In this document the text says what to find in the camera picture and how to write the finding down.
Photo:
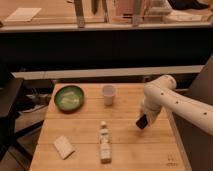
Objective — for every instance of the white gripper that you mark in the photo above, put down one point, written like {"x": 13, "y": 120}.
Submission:
{"x": 151, "y": 117}

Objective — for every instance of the black eraser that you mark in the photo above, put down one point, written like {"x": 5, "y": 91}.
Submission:
{"x": 142, "y": 122}

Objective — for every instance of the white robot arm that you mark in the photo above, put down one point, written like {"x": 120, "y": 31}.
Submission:
{"x": 161, "y": 93}

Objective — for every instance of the small clear bottle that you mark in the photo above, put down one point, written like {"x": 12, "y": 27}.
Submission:
{"x": 105, "y": 149}

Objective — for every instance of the green bowl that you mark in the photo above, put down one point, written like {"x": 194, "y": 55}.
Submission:
{"x": 69, "y": 98}

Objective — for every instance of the white sponge block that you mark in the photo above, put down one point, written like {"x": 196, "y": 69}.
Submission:
{"x": 63, "y": 147}

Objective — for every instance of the black chair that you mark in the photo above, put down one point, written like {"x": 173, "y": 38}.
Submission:
{"x": 10, "y": 102}

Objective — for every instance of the white paper sheet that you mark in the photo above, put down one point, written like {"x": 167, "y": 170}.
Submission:
{"x": 23, "y": 15}

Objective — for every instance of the grey metal rail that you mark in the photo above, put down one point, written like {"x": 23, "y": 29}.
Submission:
{"x": 57, "y": 74}

